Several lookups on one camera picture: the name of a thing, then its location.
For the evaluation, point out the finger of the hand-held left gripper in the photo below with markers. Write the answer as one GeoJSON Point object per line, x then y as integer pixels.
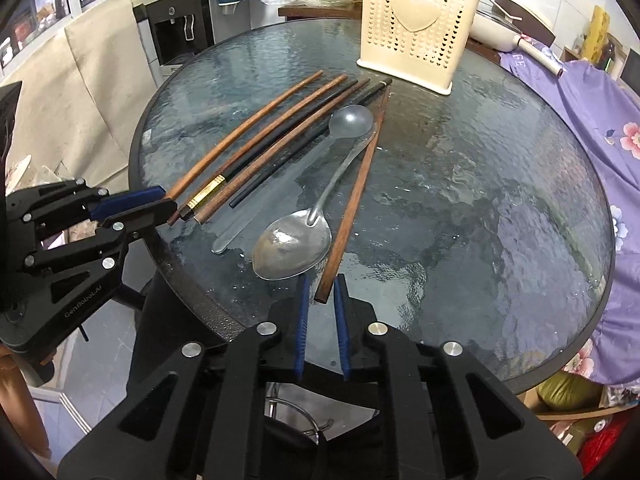
{"type": "Point", "coordinates": [155, 214]}
{"type": "Point", "coordinates": [130, 200]}

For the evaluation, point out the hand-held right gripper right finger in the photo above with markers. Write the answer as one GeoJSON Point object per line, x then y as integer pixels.
{"type": "Point", "coordinates": [342, 325]}

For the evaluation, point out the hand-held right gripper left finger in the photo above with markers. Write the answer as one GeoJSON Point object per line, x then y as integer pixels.
{"type": "Point", "coordinates": [300, 325]}

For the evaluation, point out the black chopstick gold band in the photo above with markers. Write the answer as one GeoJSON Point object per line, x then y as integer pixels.
{"type": "Point", "coordinates": [280, 166]}
{"type": "Point", "coordinates": [212, 191]}

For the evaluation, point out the metal spoon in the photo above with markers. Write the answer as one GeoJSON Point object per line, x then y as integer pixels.
{"type": "Point", "coordinates": [292, 250]}

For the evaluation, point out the brown wooden chopstick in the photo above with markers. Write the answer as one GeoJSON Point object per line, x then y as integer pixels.
{"type": "Point", "coordinates": [280, 151]}
{"type": "Point", "coordinates": [240, 129]}
{"type": "Point", "coordinates": [300, 108]}
{"type": "Point", "coordinates": [350, 210]}

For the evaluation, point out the clear plastic spoon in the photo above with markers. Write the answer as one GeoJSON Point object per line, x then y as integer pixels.
{"type": "Point", "coordinates": [351, 122]}

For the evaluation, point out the cream plastic utensil holder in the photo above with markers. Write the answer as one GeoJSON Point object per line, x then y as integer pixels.
{"type": "Point", "coordinates": [415, 35]}

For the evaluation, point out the person's left forearm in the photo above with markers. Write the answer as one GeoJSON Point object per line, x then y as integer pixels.
{"type": "Point", "coordinates": [20, 400]}

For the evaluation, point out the beige cloth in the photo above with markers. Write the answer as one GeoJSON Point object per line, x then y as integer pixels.
{"type": "Point", "coordinates": [90, 100]}

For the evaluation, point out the round glass table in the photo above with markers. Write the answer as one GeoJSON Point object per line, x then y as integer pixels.
{"type": "Point", "coordinates": [450, 185]}

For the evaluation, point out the grey water dispenser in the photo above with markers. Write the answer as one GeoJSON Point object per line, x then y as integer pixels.
{"type": "Point", "coordinates": [175, 15]}

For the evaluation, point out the round wooden rim basket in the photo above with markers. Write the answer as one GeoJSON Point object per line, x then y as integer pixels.
{"type": "Point", "coordinates": [575, 412]}

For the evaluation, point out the wooden counter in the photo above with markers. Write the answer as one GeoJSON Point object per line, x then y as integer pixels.
{"type": "Point", "coordinates": [315, 11]}

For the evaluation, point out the purple floral cloth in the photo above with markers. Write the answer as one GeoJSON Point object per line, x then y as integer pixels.
{"type": "Point", "coordinates": [600, 185]}

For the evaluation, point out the cream pan with glass lid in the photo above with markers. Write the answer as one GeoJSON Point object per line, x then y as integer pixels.
{"type": "Point", "coordinates": [492, 27]}

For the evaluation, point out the small wooden box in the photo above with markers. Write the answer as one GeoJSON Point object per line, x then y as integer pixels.
{"type": "Point", "coordinates": [574, 57]}

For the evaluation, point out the brown and white rice cooker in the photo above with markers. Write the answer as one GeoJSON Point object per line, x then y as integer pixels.
{"type": "Point", "coordinates": [530, 15]}

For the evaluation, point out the white microwave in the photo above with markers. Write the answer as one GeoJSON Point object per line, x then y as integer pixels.
{"type": "Point", "coordinates": [631, 70]}

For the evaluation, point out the yellow wrap roll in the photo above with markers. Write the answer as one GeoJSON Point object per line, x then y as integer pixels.
{"type": "Point", "coordinates": [597, 32]}

